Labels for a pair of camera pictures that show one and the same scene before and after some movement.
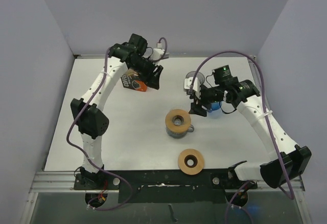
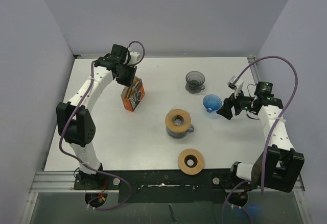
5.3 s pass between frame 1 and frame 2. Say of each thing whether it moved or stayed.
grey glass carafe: stayed
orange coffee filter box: moved
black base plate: stayed
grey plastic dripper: stayed
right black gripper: moved
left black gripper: moved
